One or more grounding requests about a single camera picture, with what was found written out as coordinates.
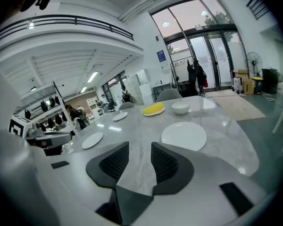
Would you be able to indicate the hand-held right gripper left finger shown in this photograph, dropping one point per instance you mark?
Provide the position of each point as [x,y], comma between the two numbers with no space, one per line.
[113,163]

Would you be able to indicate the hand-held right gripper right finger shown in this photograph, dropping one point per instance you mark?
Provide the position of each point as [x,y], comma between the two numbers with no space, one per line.
[169,171]

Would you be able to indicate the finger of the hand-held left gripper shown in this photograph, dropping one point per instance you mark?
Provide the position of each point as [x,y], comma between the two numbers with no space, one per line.
[53,151]

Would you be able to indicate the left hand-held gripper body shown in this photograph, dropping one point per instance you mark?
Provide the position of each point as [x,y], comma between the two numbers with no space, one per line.
[49,139]

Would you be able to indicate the medium white plate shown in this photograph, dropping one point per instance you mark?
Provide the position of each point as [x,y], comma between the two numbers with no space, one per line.
[92,140]

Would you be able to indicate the large white plate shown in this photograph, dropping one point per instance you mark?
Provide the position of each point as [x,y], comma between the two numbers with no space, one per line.
[184,136]

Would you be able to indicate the small white plate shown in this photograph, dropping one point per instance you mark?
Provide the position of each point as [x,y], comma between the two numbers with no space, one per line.
[120,116]

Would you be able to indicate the yellow plate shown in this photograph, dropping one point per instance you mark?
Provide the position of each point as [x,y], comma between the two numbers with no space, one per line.
[153,109]

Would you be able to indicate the person's left forearm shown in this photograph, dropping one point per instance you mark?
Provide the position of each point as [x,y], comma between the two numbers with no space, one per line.
[11,173]

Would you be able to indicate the white rack with black bags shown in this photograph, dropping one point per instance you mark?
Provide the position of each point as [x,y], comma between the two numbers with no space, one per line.
[49,107]

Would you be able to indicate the grey shell chair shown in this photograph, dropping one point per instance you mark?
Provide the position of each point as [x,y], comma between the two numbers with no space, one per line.
[169,95]
[126,106]

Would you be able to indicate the white bowl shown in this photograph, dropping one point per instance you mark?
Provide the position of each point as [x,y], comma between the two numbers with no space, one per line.
[180,108]

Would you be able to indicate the white locker cabinet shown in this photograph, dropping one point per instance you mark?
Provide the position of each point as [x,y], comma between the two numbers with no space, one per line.
[139,87]

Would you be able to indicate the beige rug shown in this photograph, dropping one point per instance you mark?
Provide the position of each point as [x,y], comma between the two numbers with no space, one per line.
[239,107]

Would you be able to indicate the beige doormat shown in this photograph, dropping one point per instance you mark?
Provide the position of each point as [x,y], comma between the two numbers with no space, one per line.
[225,93]

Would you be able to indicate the clothes rack with dark coats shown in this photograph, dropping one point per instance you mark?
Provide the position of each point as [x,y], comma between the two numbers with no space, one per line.
[194,75]

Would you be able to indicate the white suitcase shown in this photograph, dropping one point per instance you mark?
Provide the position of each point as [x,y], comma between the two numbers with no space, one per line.
[237,84]

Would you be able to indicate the glass entrance door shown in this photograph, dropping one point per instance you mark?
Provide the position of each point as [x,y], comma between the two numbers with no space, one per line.
[206,60]

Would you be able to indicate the tall cardboard box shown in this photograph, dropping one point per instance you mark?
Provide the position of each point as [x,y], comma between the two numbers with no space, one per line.
[244,80]

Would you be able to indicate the black balcony railing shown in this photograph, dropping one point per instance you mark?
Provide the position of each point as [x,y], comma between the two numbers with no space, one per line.
[61,22]

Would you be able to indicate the black bin with yellow lid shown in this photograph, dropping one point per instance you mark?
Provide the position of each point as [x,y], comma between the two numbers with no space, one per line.
[257,85]

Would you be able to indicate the black standing fan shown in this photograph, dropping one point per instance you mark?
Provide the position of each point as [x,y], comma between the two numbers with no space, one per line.
[254,61]

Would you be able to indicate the blue wall poster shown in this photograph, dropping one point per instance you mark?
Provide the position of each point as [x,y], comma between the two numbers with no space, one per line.
[160,56]

